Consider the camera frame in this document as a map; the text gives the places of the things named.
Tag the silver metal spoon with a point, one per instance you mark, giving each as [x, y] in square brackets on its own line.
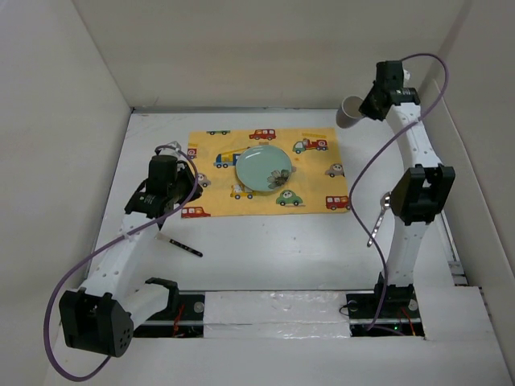
[384, 207]

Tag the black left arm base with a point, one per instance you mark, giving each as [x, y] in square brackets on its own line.
[183, 318]

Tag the green ceramic plate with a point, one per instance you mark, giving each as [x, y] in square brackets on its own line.
[264, 168]

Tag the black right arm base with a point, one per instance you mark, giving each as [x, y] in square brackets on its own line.
[385, 311]

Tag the lavender ceramic mug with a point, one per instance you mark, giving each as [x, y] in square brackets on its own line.
[349, 114]

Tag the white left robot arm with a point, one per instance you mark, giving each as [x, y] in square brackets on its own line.
[102, 314]

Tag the black-handled metal fork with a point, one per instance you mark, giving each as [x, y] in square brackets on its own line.
[177, 244]

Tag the aluminium table edge rail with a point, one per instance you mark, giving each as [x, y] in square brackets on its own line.
[214, 109]

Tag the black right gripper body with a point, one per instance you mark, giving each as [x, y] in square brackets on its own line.
[368, 106]

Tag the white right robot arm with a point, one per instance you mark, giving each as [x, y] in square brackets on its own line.
[420, 194]

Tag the yellow car-print cloth placemat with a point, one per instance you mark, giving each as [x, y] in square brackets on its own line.
[316, 183]

